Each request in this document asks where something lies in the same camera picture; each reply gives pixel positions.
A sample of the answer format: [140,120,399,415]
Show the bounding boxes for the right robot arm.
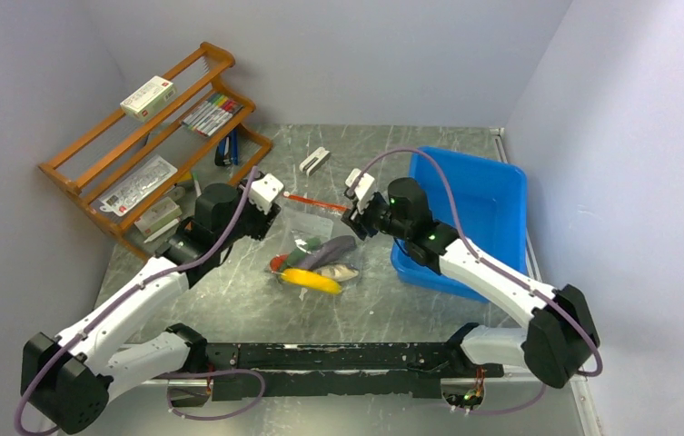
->
[342,169,600,388]

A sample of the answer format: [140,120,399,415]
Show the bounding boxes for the clear packaged ruler set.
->
[98,155,177,217]

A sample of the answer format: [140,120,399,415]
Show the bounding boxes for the wooden shelf rack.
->
[38,42,273,259]

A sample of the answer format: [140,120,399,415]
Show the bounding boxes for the red chili pepper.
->
[269,253,289,273]

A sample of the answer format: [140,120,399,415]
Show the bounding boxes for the clear zip top bag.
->
[265,193,363,295]

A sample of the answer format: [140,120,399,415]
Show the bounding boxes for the white staple box on top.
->
[120,75,177,123]

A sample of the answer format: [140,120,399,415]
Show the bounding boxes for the blue black stapler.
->
[214,130,239,167]

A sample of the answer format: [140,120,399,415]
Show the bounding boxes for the white plastic clip block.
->
[299,146,331,176]

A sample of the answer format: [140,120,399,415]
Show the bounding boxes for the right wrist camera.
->
[344,168,376,215]

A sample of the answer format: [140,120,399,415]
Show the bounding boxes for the green staple box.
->
[134,198,182,236]

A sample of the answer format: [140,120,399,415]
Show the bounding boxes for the grey fish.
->
[314,263,360,282]

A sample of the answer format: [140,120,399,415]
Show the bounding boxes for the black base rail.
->
[179,342,503,401]

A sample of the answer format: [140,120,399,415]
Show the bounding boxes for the pack of colour markers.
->
[182,93,243,137]

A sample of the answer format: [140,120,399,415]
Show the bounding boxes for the yellow banana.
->
[280,268,342,294]

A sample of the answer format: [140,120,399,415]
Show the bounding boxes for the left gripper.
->
[216,179,279,249]

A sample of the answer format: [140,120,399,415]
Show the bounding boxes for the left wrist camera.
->
[248,173,284,215]

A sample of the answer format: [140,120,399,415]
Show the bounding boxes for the green capped white marker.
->
[191,172,202,197]

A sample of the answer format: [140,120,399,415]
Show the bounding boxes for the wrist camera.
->
[344,168,376,215]
[248,173,284,215]

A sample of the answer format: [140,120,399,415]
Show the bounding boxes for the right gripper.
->
[342,191,411,241]

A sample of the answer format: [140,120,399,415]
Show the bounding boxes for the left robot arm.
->
[14,174,284,435]

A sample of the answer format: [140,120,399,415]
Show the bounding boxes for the purple eggplant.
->
[296,235,357,271]

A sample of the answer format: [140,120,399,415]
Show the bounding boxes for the blue plastic bin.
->
[391,146,527,302]

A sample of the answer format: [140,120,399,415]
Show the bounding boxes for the green chili pepper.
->
[286,237,322,269]

